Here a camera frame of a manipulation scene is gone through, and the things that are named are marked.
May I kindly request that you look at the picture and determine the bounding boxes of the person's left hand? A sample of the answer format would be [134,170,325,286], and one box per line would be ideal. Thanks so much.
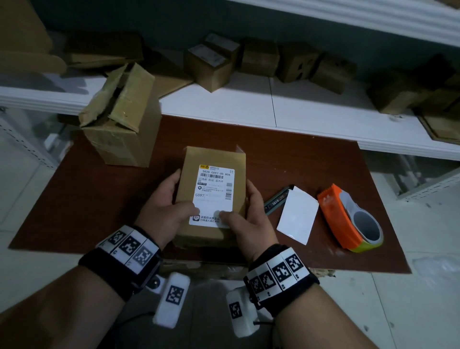
[135,169,201,251]

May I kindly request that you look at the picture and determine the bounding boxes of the person's right hand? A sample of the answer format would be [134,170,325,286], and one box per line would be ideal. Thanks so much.
[219,179,279,263]

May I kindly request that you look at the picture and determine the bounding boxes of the green utility knife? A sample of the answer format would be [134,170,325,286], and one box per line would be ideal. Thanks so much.
[263,184,295,216]

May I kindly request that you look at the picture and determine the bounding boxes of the white label backing paper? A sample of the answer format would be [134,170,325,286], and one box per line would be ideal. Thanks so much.
[276,186,320,246]

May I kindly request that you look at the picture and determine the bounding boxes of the white paper sheet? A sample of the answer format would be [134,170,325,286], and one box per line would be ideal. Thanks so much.
[188,164,237,230]

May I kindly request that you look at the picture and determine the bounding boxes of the orange tape dispenser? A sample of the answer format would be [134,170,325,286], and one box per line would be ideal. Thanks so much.
[317,183,384,254]

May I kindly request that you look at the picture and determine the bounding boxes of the taped cardboard box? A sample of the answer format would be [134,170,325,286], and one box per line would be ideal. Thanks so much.
[79,63,162,169]

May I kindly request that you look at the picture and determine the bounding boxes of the person's left forearm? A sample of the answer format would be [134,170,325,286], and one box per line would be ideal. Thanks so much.
[0,266,127,349]

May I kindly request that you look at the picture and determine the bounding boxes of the person's right forearm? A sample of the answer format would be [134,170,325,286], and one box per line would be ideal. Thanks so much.
[275,286,378,349]

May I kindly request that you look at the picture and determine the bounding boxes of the flat cardboard sheet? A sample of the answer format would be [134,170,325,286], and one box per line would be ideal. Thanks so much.
[143,52,195,98]

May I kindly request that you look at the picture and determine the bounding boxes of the small white-labelled cardboard box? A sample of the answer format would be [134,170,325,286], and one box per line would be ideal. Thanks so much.
[204,33,241,60]
[184,44,232,93]

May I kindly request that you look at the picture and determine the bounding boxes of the small cardboard box dark holes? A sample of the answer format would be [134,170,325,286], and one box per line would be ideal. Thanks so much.
[276,43,321,84]

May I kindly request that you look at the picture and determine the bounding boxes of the folded flat cardboard box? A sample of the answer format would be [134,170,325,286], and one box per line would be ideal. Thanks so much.
[64,34,144,69]

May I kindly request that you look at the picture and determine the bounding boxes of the medium cardboard box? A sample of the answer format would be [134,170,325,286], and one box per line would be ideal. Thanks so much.
[366,77,419,115]

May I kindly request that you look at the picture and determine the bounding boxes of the flat cardboard stack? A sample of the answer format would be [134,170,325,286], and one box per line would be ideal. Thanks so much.
[416,113,460,146]

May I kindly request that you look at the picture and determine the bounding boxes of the large flat cardboard box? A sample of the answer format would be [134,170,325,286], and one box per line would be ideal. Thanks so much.
[0,0,67,75]

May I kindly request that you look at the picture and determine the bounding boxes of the left black marker wristband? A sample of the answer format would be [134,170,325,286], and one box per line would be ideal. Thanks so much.
[78,224,163,302]

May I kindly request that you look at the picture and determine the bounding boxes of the black marker wristband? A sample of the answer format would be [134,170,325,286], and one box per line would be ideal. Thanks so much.
[243,244,321,317]
[78,224,163,302]

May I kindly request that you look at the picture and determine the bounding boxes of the right black marker wristband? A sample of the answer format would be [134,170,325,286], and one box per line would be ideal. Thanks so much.
[243,244,321,317]

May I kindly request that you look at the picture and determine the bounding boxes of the white metal shelf unit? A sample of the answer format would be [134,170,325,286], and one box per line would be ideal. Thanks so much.
[0,0,460,202]

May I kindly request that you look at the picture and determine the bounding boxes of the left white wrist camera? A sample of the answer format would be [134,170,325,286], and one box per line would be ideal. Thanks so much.
[152,272,191,330]

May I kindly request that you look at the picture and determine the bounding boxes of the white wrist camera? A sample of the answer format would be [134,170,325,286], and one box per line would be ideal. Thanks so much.
[152,272,191,330]
[226,289,259,338]

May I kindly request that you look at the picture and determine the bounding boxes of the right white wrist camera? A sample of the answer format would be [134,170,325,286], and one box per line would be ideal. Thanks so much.
[226,289,259,338]

